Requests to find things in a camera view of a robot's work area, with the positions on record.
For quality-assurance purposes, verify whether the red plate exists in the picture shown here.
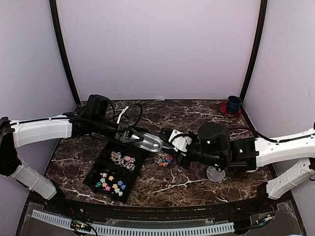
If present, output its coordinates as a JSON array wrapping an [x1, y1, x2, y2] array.
[[219, 102, 242, 117]]

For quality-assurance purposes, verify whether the left black frame post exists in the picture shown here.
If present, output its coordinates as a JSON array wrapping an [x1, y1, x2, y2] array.
[[49, 0, 81, 105]]

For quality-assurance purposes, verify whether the black front table rail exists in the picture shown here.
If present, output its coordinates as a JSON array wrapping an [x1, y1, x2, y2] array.
[[41, 183, 293, 223]]

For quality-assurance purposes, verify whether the clear plastic cup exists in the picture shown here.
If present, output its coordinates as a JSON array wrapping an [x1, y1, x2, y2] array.
[[154, 153, 174, 167]]

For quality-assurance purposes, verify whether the white slotted cable duct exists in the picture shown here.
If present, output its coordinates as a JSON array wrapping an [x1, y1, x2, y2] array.
[[31, 209, 234, 236]]

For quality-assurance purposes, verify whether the right circuit board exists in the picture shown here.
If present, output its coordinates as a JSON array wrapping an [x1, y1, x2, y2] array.
[[256, 214, 275, 225]]

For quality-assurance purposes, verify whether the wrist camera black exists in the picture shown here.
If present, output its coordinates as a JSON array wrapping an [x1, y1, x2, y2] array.
[[197, 122, 230, 155], [84, 94, 110, 119]]

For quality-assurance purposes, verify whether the swirl lollipops pile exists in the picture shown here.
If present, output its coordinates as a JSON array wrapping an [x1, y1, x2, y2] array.
[[111, 151, 135, 171]]

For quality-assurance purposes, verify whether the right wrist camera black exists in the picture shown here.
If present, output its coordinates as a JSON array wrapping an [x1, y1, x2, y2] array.
[[197, 122, 230, 155]]

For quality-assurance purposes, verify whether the left circuit board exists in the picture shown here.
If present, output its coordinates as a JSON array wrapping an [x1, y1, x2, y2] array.
[[70, 220, 92, 232]]

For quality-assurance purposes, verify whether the blue mug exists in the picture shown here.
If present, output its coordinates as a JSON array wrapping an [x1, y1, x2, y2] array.
[[226, 95, 242, 115]]

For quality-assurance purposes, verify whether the metal scoop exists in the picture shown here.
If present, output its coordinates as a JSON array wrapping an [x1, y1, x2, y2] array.
[[131, 132, 163, 152]]

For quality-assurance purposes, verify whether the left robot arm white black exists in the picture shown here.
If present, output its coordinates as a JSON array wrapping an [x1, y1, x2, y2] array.
[[0, 112, 139, 214]]

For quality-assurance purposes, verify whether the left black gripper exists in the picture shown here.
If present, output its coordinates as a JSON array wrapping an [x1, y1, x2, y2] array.
[[92, 116, 144, 143]]

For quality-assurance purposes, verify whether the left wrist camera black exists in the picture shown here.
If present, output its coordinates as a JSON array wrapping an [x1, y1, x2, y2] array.
[[84, 94, 110, 119]]

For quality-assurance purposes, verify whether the clear plastic lid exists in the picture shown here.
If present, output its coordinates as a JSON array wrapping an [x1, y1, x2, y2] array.
[[206, 166, 226, 182]]

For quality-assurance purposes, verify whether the black three-compartment candy tray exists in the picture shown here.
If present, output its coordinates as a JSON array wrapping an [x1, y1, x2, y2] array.
[[83, 141, 149, 204]]

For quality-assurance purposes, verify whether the star candies pile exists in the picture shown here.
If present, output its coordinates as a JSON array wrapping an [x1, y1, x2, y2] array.
[[94, 172, 127, 197]]

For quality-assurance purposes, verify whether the right black frame post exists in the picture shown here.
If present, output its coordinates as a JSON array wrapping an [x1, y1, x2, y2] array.
[[240, 0, 268, 102]]

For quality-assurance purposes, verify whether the black frame post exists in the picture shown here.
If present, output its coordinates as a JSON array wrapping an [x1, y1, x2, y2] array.
[[240, 0, 268, 102], [49, 0, 81, 105]]

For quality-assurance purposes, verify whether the circuit board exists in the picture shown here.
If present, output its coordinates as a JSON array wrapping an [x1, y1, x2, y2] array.
[[256, 214, 275, 225], [70, 220, 92, 232]]

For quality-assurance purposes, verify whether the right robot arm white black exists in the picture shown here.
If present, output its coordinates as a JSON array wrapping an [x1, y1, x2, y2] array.
[[158, 122, 315, 213]]

